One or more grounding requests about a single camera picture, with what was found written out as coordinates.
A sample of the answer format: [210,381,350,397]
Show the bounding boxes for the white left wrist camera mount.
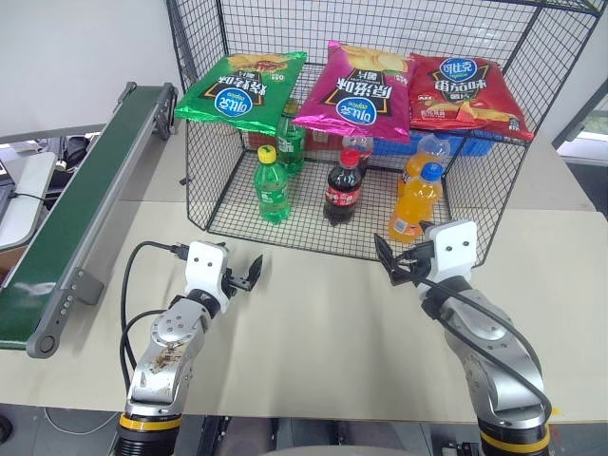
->
[183,240,231,306]

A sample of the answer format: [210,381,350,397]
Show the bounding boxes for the black wire basket shelf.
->
[165,0,608,265]

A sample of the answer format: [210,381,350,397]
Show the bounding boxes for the green soda bottle yellow cap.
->
[253,145,293,224]

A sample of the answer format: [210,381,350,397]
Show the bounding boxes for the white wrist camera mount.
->
[183,240,231,306]
[424,219,478,287]

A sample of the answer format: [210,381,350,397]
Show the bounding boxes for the thin black desk cable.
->
[8,188,49,202]

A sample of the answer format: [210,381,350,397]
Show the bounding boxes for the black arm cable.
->
[119,241,190,391]
[401,268,555,421]

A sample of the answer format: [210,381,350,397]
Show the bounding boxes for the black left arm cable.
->
[119,241,190,391]

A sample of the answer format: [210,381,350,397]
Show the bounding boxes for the cola bottle red cap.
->
[341,134,375,178]
[323,147,365,226]

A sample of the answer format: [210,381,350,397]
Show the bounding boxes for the white side desk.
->
[0,153,59,252]

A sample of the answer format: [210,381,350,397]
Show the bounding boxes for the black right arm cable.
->
[401,268,555,421]

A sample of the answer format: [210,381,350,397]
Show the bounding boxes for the blue plastic crate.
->
[371,128,505,159]

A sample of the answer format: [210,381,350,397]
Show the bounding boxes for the dark window frame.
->
[550,78,608,165]

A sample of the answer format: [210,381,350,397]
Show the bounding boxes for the orange soda bottle blue cap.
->
[388,161,445,244]
[397,134,450,197]

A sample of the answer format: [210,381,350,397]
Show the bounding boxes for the green conveyor belt grey frame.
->
[0,81,180,360]

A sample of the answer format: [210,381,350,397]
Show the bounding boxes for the red potato chip bag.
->
[408,51,536,143]

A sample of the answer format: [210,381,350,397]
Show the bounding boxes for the magenta potato chip bag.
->
[291,40,415,145]

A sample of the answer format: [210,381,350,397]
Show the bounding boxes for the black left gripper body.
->
[220,243,253,299]

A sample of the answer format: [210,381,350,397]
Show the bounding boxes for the red box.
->
[245,126,344,151]

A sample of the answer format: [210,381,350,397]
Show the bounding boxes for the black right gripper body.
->
[397,219,436,287]

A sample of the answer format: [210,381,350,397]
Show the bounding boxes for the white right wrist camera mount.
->
[424,219,478,287]

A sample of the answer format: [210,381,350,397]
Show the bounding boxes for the green potato chip bag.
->
[174,50,308,136]

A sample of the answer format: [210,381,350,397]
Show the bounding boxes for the white floor cable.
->
[44,405,121,434]

